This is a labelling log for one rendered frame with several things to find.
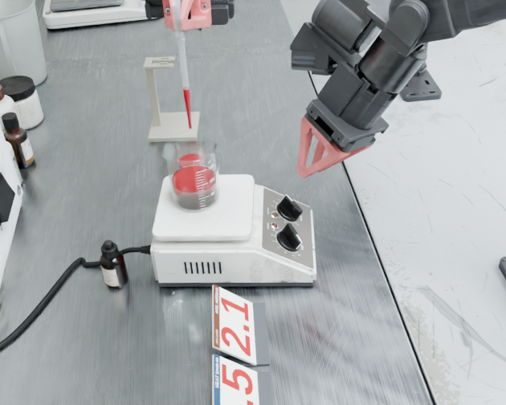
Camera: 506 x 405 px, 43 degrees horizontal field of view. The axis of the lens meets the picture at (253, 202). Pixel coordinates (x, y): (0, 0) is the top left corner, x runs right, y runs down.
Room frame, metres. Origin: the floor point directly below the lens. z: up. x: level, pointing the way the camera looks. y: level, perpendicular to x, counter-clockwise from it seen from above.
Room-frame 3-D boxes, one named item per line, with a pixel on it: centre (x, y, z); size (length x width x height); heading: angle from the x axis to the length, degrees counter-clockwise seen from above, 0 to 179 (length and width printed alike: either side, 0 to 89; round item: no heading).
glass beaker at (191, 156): (0.63, 0.07, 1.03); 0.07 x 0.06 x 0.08; 124
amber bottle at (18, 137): (0.85, 0.36, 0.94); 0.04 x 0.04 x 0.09
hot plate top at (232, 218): (0.62, 0.06, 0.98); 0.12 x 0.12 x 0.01; 87
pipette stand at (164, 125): (0.93, 0.13, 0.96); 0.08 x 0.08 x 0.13; 88
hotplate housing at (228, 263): (0.62, 0.03, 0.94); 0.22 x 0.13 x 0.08; 87
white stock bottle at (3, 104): (0.90, 0.40, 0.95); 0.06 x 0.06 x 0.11
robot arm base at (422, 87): (1.08, -0.30, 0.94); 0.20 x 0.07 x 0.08; 5
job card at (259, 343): (0.48, 0.02, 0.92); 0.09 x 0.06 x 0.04; 1
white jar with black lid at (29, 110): (0.98, 0.39, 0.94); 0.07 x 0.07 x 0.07
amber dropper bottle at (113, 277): (0.58, 0.18, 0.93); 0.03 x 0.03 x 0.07
